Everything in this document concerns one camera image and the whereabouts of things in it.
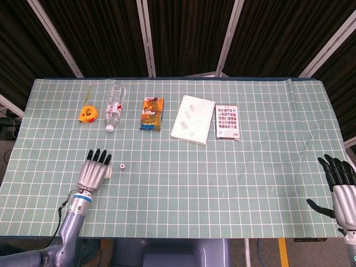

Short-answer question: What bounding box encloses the white notebook with red stamps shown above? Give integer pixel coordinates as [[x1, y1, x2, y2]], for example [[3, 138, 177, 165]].
[[170, 95, 217, 146]]

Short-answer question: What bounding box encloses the black device with cables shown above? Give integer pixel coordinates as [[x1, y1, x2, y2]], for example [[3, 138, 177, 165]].
[[0, 116, 20, 140]]

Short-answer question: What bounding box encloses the green checked tablecloth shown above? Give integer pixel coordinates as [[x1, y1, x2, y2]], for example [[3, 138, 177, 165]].
[[0, 77, 352, 239]]

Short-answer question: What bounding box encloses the yellow tape measure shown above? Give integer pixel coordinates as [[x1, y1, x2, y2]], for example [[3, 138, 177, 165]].
[[78, 86, 99, 123]]

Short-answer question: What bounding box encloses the card box with picture grid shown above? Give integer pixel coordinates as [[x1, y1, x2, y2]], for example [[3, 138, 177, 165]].
[[215, 104, 241, 141]]

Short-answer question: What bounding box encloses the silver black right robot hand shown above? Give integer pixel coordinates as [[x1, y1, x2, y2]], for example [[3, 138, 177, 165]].
[[306, 154, 356, 230]]

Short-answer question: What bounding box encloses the white table leg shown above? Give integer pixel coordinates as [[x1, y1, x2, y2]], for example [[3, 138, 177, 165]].
[[244, 238, 252, 267]]

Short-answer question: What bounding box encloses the orange and blue card box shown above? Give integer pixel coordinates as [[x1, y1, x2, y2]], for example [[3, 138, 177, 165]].
[[139, 97, 165, 131]]

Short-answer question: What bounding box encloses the grey robot torso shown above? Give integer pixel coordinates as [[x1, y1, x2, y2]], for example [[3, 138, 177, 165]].
[[112, 238, 231, 267]]

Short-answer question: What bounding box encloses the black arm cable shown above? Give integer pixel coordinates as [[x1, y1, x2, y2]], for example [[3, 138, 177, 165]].
[[44, 191, 81, 248]]

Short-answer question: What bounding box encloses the dark pleated curtain panel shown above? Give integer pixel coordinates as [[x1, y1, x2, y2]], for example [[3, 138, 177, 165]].
[[147, 0, 236, 77], [314, 24, 356, 141], [222, 0, 356, 78], [38, 0, 150, 78], [0, 0, 77, 112]]

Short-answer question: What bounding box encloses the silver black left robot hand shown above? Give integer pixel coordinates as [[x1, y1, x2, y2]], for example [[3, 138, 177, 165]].
[[76, 149, 113, 193]]

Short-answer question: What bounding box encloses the clear plastic water bottle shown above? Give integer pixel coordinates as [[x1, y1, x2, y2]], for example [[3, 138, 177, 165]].
[[104, 82, 128, 132]]

